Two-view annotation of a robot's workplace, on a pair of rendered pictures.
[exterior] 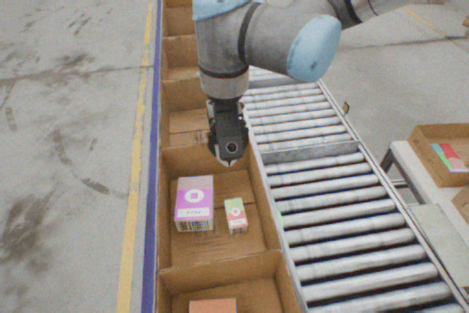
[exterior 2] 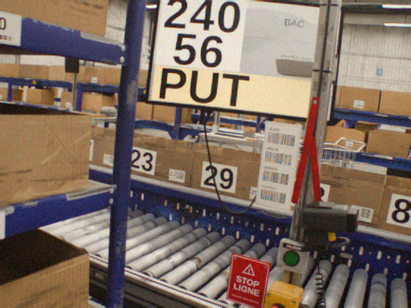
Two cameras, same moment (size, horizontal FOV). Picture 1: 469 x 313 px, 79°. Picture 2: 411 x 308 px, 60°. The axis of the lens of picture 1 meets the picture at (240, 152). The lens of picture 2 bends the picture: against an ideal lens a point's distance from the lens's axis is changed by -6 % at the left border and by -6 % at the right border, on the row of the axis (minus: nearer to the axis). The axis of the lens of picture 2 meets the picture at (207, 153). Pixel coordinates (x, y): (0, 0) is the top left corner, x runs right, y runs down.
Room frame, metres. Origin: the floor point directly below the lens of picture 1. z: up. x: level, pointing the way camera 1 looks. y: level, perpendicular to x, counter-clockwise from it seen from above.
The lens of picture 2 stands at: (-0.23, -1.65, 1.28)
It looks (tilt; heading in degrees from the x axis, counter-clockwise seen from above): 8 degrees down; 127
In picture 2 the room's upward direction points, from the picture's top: 6 degrees clockwise
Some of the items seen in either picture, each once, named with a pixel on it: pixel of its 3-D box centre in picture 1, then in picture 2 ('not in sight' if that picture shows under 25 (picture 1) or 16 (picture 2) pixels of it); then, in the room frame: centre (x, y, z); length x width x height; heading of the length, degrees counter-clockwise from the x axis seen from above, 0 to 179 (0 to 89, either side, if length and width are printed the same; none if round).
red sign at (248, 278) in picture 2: not in sight; (259, 285); (-0.60, -0.88, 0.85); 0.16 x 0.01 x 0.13; 10
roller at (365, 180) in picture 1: (321, 188); not in sight; (0.71, -0.34, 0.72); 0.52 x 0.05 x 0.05; 100
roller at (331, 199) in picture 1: (327, 200); not in sight; (0.65, -0.35, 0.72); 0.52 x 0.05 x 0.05; 100
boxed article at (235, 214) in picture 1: (235, 216); not in sight; (0.47, 0.01, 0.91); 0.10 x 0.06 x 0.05; 12
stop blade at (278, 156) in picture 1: (309, 153); not in sight; (0.87, -0.31, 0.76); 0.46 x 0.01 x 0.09; 100
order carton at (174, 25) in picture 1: (190, 35); not in sight; (1.62, 0.29, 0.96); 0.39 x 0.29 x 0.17; 10
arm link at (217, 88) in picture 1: (223, 77); not in sight; (0.46, 0.03, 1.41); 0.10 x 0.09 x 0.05; 102
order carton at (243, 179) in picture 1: (213, 208); not in sight; (0.46, 0.08, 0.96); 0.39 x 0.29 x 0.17; 10
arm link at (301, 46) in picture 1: (292, 40); not in sight; (0.41, -0.08, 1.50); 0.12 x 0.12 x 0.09; 61
